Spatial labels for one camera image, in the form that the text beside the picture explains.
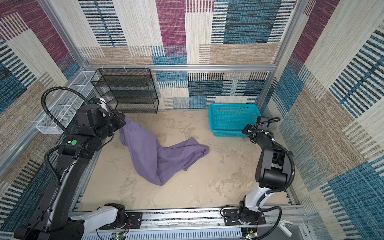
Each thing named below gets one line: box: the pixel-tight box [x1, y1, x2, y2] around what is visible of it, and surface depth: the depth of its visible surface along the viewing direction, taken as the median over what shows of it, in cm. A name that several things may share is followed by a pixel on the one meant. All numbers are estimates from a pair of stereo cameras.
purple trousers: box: [120, 116, 210, 186], surface depth 90 cm
